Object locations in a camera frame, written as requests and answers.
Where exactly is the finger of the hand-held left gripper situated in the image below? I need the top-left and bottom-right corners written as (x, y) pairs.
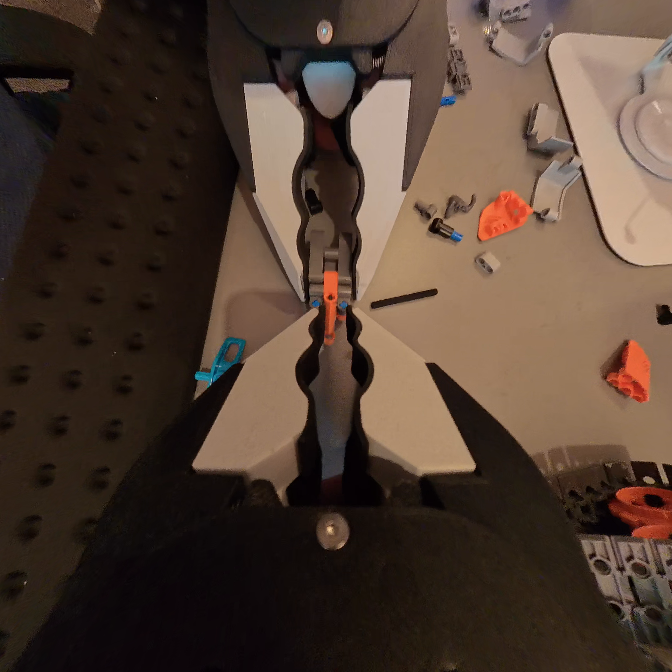
top-left (243, 83), bottom-right (309, 302)
top-left (350, 79), bottom-right (412, 300)

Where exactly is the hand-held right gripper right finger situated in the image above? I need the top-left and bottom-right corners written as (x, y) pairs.
top-left (345, 307), bottom-right (477, 492)

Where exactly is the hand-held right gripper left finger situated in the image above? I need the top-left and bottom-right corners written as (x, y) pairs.
top-left (192, 309), bottom-right (321, 492)

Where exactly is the long black axle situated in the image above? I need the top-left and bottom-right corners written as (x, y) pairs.
top-left (370, 288), bottom-right (440, 310)

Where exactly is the orange grey brick assembly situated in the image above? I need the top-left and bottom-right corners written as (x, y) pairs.
top-left (307, 228), bottom-right (353, 347)

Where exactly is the person's left hand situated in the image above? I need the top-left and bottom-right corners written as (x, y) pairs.
top-left (313, 114), bottom-right (343, 153)

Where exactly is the teal plastic separator tool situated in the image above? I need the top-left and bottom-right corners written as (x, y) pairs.
top-left (195, 337), bottom-right (247, 389)

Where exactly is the grey hook piece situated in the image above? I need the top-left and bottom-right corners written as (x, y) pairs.
top-left (443, 192), bottom-right (478, 221)

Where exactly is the black connector with blue pin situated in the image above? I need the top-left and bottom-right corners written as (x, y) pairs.
top-left (427, 217), bottom-right (464, 243)

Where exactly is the dark grey brick piece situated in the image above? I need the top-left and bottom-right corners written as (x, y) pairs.
top-left (447, 47), bottom-right (473, 95)

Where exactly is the orange pin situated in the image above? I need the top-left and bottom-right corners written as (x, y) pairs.
top-left (476, 189), bottom-right (535, 243)

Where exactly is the grey angular panel piece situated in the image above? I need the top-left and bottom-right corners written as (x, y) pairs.
top-left (523, 102), bottom-right (574, 158)
top-left (480, 0), bottom-right (531, 22)

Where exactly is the grey curved panel piece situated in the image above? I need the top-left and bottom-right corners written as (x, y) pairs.
top-left (486, 20), bottom-right (555, 67)
top-left (530, 154), bottom-right (584, 223)

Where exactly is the black dimpled foam mat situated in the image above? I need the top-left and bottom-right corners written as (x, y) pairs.
top-left (0, 0), bottom-right (240, 672)

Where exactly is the orange curved brick piece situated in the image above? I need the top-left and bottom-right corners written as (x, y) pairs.
top-left (604, 339), bottom-right (652, 404)

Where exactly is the white book stand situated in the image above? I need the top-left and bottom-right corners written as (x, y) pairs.
top-left (545, 32), bottom-right (672, 267)

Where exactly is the grey orange tracked toy vehicle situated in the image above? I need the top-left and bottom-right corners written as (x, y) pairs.
top-left (529, 444), bottom-right (672, 663)

